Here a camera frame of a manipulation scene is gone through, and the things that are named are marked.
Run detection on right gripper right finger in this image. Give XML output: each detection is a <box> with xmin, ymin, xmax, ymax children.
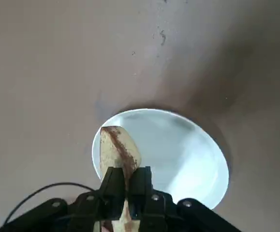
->
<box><xmin>127</xmin><ymin>166</ymin><xmax>242</xmax><ymax>232</ymax></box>

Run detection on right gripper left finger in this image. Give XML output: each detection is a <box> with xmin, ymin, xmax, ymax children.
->
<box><xmin>0</xmin><ymin>167</ymin><xmax>127</xmax><ymax>232</ymax></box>

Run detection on bread slice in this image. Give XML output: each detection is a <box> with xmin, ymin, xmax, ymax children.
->
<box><xmin>100</xmin><ymin>125</ymin><xmax>142</xmax><ymax>232</ymax></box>

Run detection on white round plate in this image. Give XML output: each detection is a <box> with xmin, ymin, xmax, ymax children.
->
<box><xmin>91</xmin><ymin>108</ymin><xmax>230</xmax><ymax>210</ymax></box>

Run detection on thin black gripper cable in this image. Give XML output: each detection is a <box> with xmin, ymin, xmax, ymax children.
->
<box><xmin>4</xmin><ymin>182</ymin><xmax>99</xmax><ymax>225</ymax></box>

